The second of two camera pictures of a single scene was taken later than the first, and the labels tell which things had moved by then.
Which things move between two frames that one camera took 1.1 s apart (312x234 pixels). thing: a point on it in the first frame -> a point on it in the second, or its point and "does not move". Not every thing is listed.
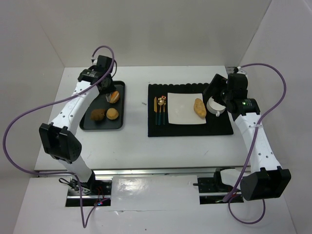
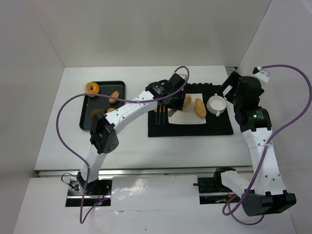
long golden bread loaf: [199, 107] does not move
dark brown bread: [97, 114] does not move
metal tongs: [108, 97] -> [170, 112]
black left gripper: [108, 90] -> [174, 102]
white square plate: [181, 108] does not move
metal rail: [199, 171] does not move
